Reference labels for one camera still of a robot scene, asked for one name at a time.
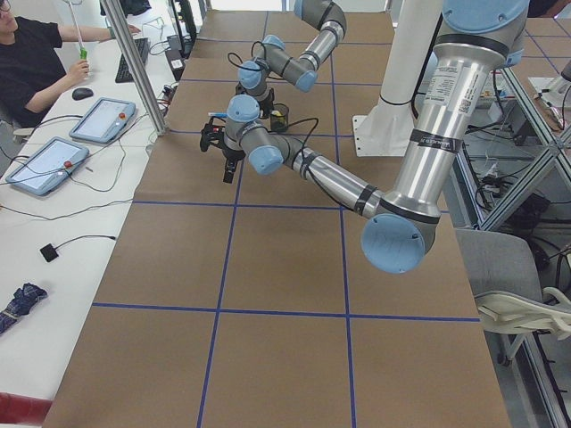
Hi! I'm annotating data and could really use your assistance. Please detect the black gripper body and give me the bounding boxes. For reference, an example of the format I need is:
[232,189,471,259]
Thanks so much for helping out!
[222,147,244,166]
[258,88,275,119]

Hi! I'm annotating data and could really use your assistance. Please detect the black mesh pen cup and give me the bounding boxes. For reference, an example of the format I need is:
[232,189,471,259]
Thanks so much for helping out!
[269,103,289,134]

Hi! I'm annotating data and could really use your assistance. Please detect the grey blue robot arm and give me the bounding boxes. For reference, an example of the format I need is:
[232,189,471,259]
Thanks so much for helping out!
[223,1,528,274]
[236,0,347,119]

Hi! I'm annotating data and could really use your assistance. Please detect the black box with label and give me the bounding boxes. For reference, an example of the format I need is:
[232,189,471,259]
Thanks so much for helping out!
[164,35,186,81]

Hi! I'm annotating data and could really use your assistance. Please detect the far grey teach pendant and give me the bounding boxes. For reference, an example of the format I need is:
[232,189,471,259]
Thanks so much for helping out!
[69,97,136,144]

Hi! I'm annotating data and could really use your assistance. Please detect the grey teach pendant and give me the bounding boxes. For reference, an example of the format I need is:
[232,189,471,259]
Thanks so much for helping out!
[5,137,90,196]
[69,97,136,144]

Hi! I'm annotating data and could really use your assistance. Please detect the black computer keyboard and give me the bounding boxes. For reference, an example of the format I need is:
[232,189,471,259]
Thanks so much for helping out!
[114,37,150,85]

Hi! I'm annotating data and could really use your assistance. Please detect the black computer mouse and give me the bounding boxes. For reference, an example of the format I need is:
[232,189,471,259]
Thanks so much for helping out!
[71,87,94,101]

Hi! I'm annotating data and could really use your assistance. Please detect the near grey teach pendant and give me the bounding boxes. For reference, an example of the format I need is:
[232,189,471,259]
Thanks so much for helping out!
[5,137,90,196]

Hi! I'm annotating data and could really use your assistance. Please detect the small black square puck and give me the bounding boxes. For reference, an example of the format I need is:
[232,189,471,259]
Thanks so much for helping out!
[39,243,59,262]

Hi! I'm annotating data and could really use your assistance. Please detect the person in black shirt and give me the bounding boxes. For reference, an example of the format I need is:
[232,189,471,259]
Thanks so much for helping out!
[1,1,114,128]

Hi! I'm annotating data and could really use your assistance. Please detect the folded blue plaid umbrella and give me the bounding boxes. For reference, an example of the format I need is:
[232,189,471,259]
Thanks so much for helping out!
[1,283,47,333]

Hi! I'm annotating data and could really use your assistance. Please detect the grey chair beside table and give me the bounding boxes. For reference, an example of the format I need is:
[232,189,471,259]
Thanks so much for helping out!
[455,228,570,366]

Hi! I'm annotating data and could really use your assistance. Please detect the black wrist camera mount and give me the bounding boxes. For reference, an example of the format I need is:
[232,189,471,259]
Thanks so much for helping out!
[199,122,226,152]

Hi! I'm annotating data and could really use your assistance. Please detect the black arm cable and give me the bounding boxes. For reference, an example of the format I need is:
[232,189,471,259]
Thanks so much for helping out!
[269,117,358,210]
[227,40,271,81]

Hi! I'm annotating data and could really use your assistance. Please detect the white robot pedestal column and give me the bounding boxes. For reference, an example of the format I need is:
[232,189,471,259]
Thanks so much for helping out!
[353,0,443,157]

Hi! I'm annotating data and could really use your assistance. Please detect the aluminium frame post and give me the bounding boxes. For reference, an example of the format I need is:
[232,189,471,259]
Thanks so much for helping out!
[101,0,167,136]

